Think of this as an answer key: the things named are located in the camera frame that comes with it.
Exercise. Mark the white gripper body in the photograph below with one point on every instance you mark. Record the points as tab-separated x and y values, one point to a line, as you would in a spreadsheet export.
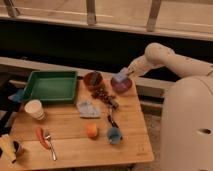
139	67

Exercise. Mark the blue sponge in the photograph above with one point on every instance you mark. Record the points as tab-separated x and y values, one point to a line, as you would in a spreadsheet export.
121	75

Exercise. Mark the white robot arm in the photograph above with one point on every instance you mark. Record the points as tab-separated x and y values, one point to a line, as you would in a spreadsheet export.
187	114

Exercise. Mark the purple bowl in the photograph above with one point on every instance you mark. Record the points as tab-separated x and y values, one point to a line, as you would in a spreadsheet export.
121	87

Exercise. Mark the red-brown bowl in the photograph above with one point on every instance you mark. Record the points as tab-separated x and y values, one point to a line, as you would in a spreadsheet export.
93	80

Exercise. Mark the bunch of dark grapes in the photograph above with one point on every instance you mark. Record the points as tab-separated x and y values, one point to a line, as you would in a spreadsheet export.
105	97

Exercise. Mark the light blue crumpled cloth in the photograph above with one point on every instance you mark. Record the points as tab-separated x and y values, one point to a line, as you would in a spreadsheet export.
87	110

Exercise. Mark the blue cup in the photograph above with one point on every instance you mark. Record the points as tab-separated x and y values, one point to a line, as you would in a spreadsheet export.
114	135

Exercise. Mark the orange fruit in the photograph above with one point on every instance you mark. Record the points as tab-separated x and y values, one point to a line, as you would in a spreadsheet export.
92	130

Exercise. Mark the green plastic tray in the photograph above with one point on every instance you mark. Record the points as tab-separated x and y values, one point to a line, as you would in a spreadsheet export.
51	87

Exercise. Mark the white paper cup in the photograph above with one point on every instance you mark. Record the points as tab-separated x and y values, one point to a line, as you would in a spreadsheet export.
35	109

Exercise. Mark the orange carrot toy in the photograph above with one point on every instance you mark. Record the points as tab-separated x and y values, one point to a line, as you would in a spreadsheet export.
40	137

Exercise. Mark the dark utensil with black handle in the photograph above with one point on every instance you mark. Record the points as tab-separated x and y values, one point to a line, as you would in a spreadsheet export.
110	118

